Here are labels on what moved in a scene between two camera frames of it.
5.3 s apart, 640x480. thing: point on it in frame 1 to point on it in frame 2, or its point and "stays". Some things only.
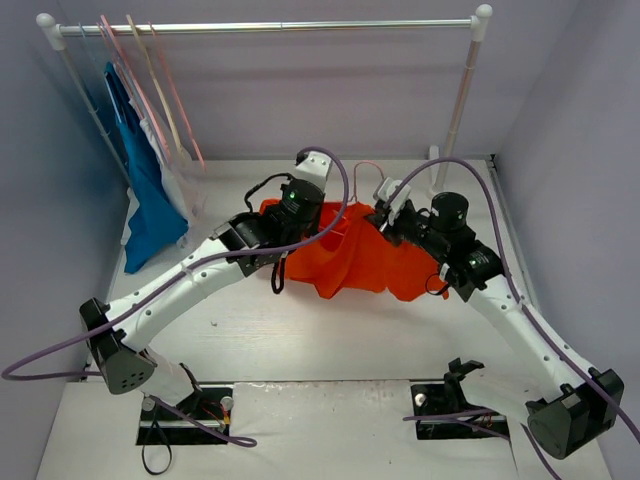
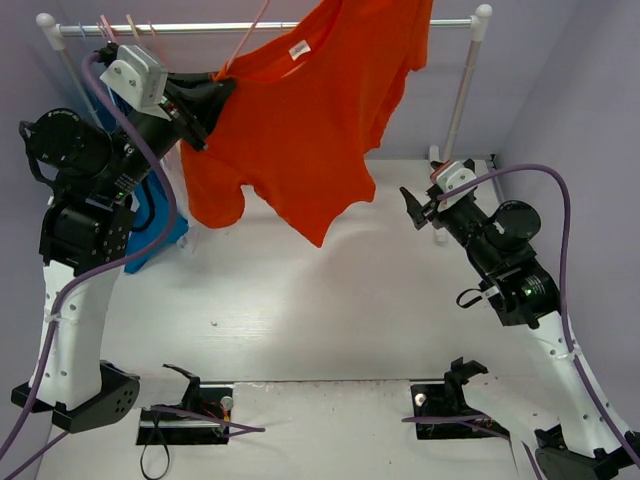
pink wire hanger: [355, 167] to [242, 42]
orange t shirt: [348, 256] to [306, 107]
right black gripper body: [382, 220] to [430, 206]
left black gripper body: [304, 220] to [189, 125]
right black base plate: [430, 400] stays
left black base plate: [158, 426] stays
